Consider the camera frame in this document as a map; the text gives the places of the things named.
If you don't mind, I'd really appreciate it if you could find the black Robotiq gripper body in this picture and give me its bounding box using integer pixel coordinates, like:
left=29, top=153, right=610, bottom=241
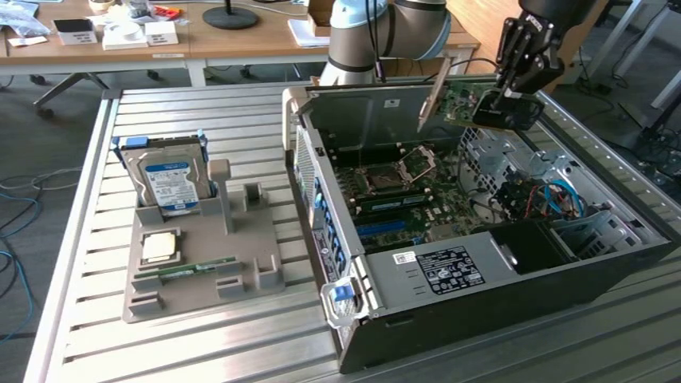
left=502, top=0, right=586, bottom=55

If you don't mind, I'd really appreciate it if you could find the green graphics card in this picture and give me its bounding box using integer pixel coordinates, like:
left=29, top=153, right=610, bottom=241
left=417, top=55, right=545, bottom=132

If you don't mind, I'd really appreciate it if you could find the metal disk bay cage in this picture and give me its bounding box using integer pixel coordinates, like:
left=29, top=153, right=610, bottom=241
left=456, top=121, right=578, bottom=200

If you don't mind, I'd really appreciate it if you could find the metal socket cover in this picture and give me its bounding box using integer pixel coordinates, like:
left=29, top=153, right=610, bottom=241
left=393, top=144, right=441, bottom=185

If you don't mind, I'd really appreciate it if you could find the green motherboard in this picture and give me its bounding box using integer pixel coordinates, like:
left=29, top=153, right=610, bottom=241
left=334, top=159, right=512, bottom=256

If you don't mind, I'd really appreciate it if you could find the CPU socket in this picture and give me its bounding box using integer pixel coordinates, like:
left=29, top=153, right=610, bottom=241
left=360, top=164, right=414, bottom=193

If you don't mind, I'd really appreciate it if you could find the installed RAM stick white label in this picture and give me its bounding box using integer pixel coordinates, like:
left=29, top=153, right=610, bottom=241
left=362, top=194, right=430, bottom=213

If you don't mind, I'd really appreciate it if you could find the brown cardboard box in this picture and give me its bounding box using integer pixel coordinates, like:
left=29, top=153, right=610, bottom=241
left=306, top=0, right=337, bottom=29

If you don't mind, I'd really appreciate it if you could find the white paper stack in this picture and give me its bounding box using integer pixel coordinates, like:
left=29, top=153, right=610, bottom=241
left=286, top=18, right=334, bottom=49

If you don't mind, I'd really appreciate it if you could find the long expansion slot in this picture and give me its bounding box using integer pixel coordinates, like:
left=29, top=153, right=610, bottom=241
left=354, top=221, right=410, bottom=239

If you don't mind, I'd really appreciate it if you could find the wooden office desk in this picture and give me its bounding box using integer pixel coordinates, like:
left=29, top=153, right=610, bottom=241
left=0, top=0, right=193, bottom=116
left=188, top=0, right=482, bottom=87

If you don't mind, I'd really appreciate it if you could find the black round lamp base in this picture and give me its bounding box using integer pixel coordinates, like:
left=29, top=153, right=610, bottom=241
left=201, top=0, right=261, bottom=31

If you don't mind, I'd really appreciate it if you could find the grey power supply unit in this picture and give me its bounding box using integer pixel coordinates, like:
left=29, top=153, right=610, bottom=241
left=362, top=231, right=521, bottom=313

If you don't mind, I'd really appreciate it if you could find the black open PC case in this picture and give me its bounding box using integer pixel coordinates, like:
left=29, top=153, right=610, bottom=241
left=280, top=70, right=681, bottom=376

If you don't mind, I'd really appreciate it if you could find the blue latch tab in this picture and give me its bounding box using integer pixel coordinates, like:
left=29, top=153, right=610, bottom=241
left=329, top=281, right=356, bottom=304

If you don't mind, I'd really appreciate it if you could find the red orange small tool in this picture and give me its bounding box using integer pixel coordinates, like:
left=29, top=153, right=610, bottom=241
left=152, top=4, right=186, bottom=22

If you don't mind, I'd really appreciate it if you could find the plain white box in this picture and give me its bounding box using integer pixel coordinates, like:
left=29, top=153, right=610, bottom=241
left=142, top=20, right=180, bottom=47

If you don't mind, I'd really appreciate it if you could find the hard disk blue caddy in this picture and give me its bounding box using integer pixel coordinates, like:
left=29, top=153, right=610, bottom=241
left=109, top=129, right=213, bottom=219

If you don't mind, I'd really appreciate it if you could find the grey parts rack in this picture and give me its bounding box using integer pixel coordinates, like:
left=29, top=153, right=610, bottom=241
left=121, top=158, right=288, bottom=325

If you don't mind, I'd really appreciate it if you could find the flat white box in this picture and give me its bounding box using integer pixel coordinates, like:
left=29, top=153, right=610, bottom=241
left=100, top=22, right=150, bottom=52

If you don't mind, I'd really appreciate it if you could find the white tape roll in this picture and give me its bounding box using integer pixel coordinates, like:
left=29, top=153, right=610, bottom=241
left=103, top=22, right=142, bottom=41

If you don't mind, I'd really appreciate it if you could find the silver CPU chip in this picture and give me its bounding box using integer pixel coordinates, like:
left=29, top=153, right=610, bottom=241
left=140, top=232, right=180, bottom=264

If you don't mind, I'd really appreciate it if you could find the green RAM stick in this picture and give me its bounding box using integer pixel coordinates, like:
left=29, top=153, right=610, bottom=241
left=132, top=256, right=238, bottom=279

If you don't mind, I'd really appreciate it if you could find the white box black top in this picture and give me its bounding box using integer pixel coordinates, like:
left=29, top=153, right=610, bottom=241
left=51, top=18, right=101, bottom=46

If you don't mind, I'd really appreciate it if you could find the white label card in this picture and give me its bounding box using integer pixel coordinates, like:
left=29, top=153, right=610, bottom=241
left=5, top=35, right=51, bottom=49

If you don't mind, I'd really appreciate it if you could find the clear plastic bag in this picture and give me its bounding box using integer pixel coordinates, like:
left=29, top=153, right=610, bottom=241
left=0, top=0, right=53, bottom=38

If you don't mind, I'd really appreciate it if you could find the black cable over case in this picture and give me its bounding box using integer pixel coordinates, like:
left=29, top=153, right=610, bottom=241
left=452, top=57, right=533, bottom=87

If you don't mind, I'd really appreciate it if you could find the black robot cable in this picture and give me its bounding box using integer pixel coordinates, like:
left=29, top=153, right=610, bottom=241
left=366, top=0, right=388, bottom=84

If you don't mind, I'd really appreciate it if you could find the blue disk wire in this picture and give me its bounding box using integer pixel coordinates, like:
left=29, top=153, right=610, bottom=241
left=541, top=180, right=588, bottom=219

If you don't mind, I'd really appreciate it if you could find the metal disk bay bracket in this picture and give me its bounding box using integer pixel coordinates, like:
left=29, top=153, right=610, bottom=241
left=546, top=209, right=648, bottom=263

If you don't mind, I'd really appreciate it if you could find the grey case latch handle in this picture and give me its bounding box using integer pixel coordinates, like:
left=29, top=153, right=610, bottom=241
left=318, top=274, right=373, bottom=330

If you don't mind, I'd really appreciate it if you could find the blue floor cable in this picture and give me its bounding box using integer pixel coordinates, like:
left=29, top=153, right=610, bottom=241
left=0, top=191, right=43, bottom=345

